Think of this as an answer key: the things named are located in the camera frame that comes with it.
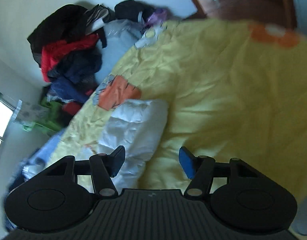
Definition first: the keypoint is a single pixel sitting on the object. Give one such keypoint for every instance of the brown wooden door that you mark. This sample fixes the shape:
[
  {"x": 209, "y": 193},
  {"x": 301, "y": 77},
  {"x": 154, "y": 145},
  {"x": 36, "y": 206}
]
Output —
[{"x": 280, "y": 12}]

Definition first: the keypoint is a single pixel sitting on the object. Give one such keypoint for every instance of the yellow patterned bedspread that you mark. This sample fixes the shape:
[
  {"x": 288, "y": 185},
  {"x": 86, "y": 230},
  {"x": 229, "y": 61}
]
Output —
[{"x": 235, "y": 90}]

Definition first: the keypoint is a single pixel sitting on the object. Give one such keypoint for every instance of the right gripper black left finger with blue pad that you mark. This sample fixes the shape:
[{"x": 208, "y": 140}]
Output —
[{"x": 102, "y": 168}]

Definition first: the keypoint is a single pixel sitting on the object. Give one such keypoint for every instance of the red jacket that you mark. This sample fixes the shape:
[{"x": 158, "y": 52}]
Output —
[{"x": 52, "y": 53}]

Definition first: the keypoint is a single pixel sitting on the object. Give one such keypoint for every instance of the white garment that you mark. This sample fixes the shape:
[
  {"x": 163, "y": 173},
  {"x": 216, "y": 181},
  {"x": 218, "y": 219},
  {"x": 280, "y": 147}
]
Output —
[{"x": 137, "y": 125}]

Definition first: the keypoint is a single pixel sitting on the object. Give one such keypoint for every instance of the black garment on pile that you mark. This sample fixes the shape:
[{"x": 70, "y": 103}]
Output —
[{"x": 67, "y": 23}]

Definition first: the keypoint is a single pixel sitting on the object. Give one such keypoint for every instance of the dark navy clothes pile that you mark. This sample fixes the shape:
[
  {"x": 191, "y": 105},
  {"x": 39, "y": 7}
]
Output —
[{"x": 74, "y": 75}]

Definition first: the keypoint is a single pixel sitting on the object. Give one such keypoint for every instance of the light blue bed sheet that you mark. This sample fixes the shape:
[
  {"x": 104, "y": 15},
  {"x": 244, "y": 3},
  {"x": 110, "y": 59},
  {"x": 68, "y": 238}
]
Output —
[{"x": 38, "y": 161}]

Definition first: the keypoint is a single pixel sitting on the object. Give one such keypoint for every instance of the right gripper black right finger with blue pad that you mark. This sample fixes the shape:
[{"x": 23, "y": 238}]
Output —
[{"x": 201, "y": 171}]

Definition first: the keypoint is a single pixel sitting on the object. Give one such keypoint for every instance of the dark blue clothes heap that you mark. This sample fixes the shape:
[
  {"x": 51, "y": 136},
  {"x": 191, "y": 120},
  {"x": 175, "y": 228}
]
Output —
[{"x": 15, "y": 180}]

